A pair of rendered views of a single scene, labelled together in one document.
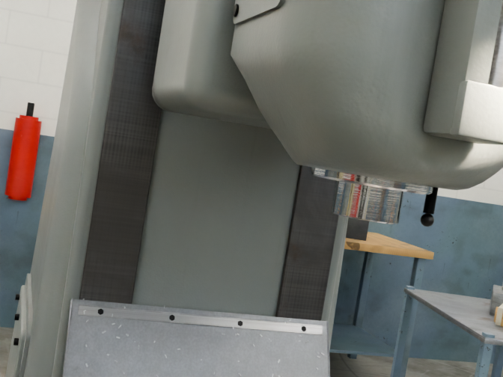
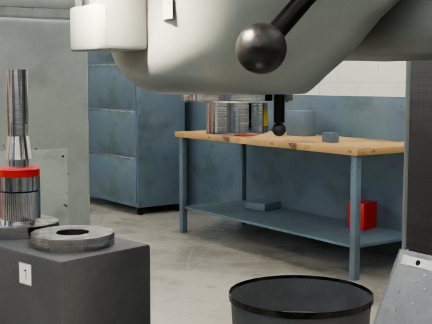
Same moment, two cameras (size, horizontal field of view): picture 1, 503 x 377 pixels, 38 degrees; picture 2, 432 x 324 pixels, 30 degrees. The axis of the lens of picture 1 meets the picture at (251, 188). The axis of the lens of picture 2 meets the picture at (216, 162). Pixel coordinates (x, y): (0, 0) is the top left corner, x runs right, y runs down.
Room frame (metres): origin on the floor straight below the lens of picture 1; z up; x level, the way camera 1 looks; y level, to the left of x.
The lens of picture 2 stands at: (0.32, -0.67, 1.32)
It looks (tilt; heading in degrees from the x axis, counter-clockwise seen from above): 6 degrees down; 72
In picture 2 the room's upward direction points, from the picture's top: straight up
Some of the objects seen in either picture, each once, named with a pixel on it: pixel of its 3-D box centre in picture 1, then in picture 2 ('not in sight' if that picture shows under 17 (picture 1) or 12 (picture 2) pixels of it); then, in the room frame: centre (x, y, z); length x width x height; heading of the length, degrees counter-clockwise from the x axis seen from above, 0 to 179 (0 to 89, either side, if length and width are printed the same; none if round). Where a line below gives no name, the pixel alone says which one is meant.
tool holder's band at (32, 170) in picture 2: not in sight; (18, 171); (0.38, 0.28, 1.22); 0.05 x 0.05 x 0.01
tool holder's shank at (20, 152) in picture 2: not in sight; (17, 118); (0.38, 0.28, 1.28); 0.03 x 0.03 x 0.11
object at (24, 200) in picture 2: not in sight; (19, 198); (0.38, 0.28, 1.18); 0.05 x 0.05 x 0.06
